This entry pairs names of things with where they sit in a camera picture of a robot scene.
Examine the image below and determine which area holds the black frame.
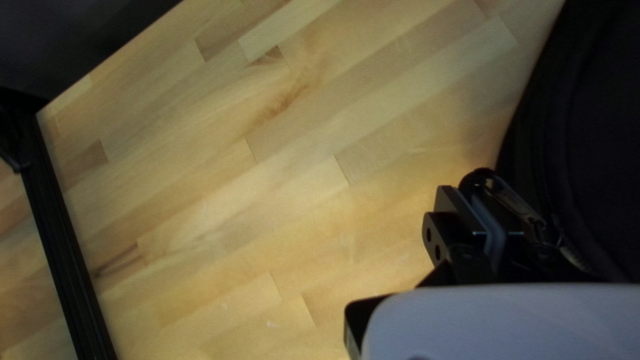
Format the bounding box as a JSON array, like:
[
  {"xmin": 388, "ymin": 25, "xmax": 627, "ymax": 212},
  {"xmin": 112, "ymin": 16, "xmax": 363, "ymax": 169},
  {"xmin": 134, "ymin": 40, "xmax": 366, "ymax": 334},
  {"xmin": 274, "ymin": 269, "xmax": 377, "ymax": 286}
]
[{"xmin": 0, "ymin": 87, "xmax": 118, "ymax": 360}]

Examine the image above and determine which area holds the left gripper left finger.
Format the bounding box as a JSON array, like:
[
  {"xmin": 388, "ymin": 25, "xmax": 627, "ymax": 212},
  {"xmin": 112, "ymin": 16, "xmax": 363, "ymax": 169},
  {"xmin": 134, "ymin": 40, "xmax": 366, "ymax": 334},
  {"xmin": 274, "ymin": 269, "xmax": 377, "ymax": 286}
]
[{"xmin": 344, "ymin": 185, "xmax": 507, "ymax": 360}]

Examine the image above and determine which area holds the black backpack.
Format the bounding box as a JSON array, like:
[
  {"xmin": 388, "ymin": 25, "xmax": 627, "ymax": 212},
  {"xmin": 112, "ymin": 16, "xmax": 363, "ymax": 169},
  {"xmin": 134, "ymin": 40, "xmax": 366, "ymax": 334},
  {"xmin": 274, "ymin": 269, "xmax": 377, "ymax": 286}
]
[{"xmin": 460, "ymin": 0, "xmax": 640, "ymax": 283}]

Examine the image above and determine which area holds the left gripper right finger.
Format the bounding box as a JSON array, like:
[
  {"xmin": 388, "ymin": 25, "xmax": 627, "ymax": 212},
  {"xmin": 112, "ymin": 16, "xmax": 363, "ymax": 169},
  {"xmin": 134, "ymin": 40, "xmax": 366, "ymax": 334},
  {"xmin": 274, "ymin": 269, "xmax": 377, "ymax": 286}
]
[{"xmin": 482, "ymin": 172, "xmax": 596, "ymax": 284}]

